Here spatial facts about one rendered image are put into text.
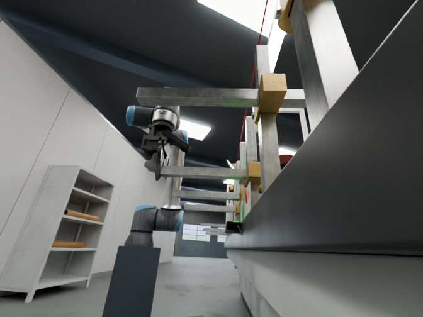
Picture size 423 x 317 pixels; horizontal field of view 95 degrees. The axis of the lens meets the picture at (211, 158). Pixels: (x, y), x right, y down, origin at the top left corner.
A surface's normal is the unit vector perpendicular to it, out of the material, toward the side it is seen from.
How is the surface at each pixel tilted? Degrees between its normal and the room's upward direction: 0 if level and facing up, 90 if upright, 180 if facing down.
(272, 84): 90
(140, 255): 90
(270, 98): 180
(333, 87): 90
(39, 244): 90
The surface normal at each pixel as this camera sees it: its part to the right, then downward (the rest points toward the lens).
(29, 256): -0.12, -0.42
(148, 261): 0.39, -0.37
